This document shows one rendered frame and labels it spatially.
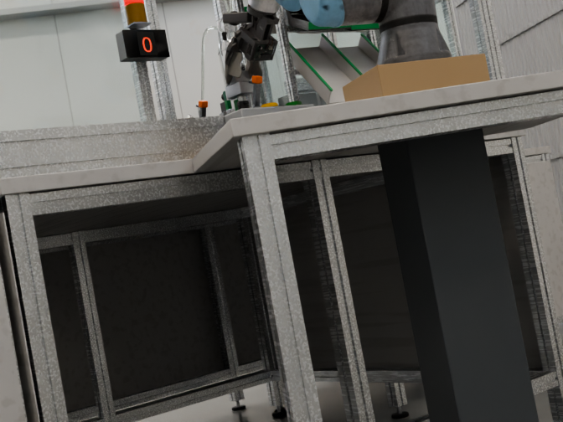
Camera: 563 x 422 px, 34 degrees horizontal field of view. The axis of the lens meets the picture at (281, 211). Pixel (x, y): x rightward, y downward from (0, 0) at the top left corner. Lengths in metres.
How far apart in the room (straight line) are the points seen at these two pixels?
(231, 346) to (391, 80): 2.38
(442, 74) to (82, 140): 0.72
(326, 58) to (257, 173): 1.17
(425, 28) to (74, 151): 0.73
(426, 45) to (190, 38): 8.81
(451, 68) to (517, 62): 4.95
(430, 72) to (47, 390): 0.91
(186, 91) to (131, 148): 8.49
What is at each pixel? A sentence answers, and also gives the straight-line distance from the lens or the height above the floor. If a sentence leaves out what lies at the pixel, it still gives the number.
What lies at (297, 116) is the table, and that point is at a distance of 1.45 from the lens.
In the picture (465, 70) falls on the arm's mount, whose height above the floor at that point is 0.91.
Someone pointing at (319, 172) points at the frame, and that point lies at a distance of 2.08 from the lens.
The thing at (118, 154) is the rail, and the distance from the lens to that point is 1.89.
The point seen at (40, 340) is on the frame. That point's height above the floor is 0.56.
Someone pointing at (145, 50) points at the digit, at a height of 1.19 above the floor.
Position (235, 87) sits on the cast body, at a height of 1.06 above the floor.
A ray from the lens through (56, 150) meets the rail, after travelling 1.84.
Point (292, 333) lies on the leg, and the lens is 1.45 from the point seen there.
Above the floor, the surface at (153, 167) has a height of 0.85.
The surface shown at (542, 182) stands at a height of 0.72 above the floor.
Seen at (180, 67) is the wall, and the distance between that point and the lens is 10.44.
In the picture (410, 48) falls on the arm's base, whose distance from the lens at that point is 1.79.
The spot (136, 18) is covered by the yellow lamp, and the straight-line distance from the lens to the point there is 2.33.
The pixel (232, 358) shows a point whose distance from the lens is 3.93.
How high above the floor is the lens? 0.65
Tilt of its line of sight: 2 degrees up
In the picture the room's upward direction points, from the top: 10 degrees counter-clockwise
